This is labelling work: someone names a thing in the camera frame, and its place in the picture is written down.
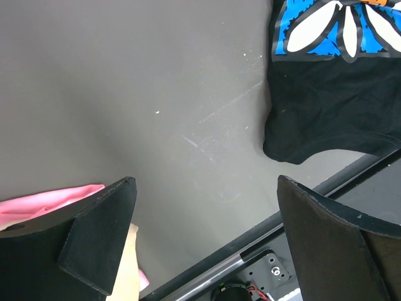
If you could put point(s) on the pink folded t-shirt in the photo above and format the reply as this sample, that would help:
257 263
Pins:
21 209

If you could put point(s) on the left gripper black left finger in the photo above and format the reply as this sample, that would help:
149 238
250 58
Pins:
71 253

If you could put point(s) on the beige folded t-shirt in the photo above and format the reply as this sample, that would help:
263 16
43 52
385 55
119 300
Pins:
127 283

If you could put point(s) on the aluminium frame rail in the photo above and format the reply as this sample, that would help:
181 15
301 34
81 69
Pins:
262 256

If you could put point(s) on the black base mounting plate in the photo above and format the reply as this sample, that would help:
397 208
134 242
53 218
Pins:
346 246

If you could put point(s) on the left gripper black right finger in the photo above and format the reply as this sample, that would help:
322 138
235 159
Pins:
338 253

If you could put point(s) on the black t-shirt with flower print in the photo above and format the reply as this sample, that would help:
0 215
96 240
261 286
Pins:
334 78

